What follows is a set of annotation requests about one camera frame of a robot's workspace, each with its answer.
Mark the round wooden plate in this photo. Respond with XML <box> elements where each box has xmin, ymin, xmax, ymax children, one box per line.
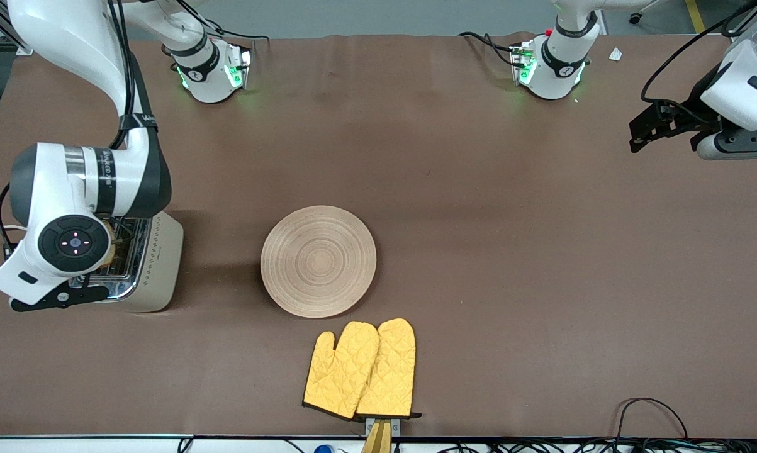
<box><xmin>260</xmin><ymin>205</ymin><xmax>378</xmax><ymax>319</ymax></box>

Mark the chrome and cream toaster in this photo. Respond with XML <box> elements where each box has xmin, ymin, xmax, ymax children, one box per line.
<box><xmin>70</xmin><ymin>211</ymin><xmax>185</xmax><ymax>313</ymax></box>

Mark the brown table cover sheet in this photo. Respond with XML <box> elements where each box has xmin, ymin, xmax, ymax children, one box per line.
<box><xmin>0</xmin><ymin>34</ymin><xmax>757</xmax><ymax>440</ymax></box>

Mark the yellow quilted oven mitt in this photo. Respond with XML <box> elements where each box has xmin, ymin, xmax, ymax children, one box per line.
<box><xmin>355</xmin><ymin>318</ymin><xmax>423</xmax><ymax>420</ymax></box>
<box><xmin>302</xmin><ymin>321</ymin><xmax>381</xmax><ymax>421</ymax></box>

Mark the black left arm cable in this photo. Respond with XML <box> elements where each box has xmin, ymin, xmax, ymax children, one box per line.
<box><xmin>641</xmin><ymin>0</ymin><xmax>757</xmax><ymax>104</ymax></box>

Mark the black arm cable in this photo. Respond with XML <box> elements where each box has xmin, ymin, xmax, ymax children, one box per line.
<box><xmin>0</xmin><ymin>0</ymin><xmax>154</xmax><ymax>256</ymax></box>
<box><xmin>641</xmin><ymin>0</ymin><xmax>757</xmax><ymax>104</ymax></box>

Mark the black left base cable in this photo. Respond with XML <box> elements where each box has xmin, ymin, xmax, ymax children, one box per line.
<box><xmin>458</xmin><ymin>31</ymin><xmax>521</xmax><ymax>67</ymax></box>

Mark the black base cable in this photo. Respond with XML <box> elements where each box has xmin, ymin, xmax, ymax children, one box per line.
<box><xmin>458</xmin><ymin>31</ymin><xmax>521</xmax><ymax>67</ymax></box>
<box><xmin>176</xmin><ymin>0</ymin><xmax>270</xmax><ymax>46</ymax></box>

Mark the black looped table cable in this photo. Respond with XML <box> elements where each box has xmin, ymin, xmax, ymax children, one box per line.
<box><xmin>614</xmin><ymin>397</ymin><xmax>691</xmax><ymax>442</ymax></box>

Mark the black cable bundle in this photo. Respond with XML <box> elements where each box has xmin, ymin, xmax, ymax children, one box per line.
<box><xmin>396</xmin><ymin>438</ymin><xmax>757</xmax><ymax>453</ymax></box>

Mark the small metal bracket plate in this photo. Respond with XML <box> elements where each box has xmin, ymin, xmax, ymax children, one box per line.
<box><xmin>364</xmin><ymin>417</ymin><xmax>402</xmax><ymax>436</ymax></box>

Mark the wooden clamp handle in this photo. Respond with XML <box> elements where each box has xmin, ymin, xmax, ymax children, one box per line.
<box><xmin>361</xmin><ymin>420</ymin><xmax>393</xmax><ymax>453</ymax></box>

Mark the black right base cable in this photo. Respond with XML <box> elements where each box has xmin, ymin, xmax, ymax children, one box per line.
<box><xmin>176</xmin><ymin>0</ymin><xmax>270</xmax><ymax>46</ymax></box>

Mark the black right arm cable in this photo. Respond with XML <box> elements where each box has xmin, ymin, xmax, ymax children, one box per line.
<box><xmin>0</xmin><ymin>0</ymin><xmax>154</xmax><ymax>256</ymax></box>

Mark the white table edge rail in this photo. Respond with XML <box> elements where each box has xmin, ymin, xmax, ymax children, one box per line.
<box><xmin>0</xmin><ymin>434</ymin><xmax>757</xmax><ymax>453</ymax></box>

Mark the aluminium frame extrusion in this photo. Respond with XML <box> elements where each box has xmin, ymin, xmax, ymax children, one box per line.
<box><xmin>0</xmin><ymin>0</ymin><xmax>35</xmax><ymax>57</ymax></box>

